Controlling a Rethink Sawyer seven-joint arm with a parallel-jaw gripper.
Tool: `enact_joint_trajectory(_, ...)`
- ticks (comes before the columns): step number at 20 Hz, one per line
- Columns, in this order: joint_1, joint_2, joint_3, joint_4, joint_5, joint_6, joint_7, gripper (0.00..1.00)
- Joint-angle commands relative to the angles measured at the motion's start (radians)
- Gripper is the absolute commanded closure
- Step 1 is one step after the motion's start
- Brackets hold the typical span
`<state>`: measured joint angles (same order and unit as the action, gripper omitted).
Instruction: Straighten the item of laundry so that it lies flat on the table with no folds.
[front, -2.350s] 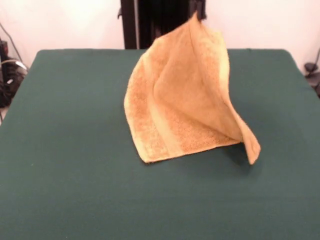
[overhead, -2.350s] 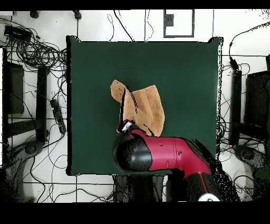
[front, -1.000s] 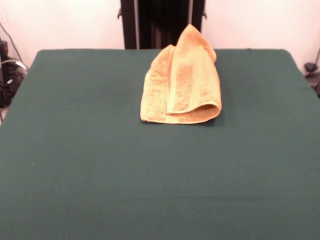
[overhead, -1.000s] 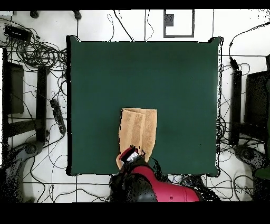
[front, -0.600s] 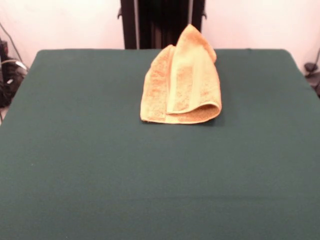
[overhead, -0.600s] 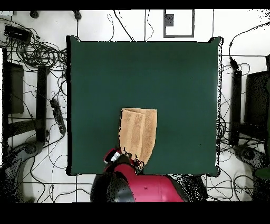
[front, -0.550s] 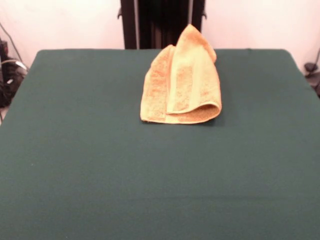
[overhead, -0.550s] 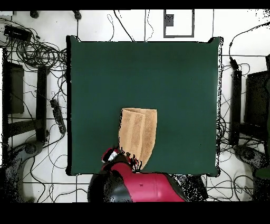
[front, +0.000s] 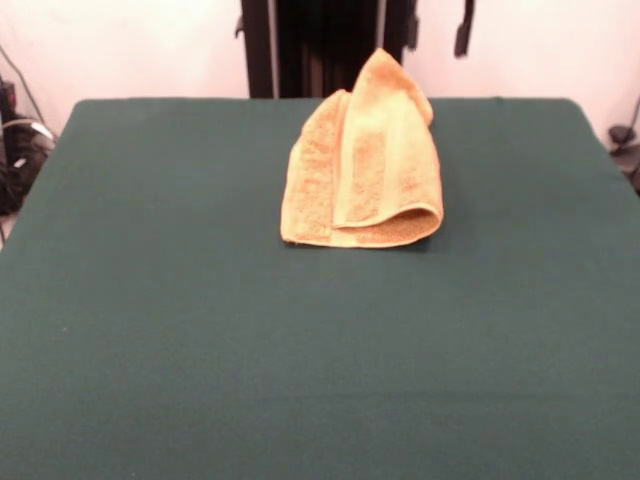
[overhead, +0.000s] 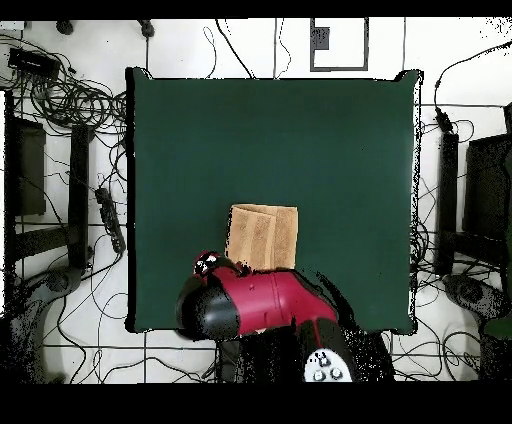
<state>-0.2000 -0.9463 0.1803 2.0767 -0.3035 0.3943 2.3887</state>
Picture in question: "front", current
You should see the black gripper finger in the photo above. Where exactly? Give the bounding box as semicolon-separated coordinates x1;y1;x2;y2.
405;0;420;52
453;0;476;58

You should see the orange terry towel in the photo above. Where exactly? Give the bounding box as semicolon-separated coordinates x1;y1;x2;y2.
278;48;445;250

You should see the dark green table cloth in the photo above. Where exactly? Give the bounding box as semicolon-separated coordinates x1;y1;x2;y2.
0;98;640;480

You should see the black robot pedestal stand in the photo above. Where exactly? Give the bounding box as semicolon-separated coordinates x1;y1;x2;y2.
233;0;412;100

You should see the black cable pile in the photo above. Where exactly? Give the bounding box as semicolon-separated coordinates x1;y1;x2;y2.
0;117;55;216

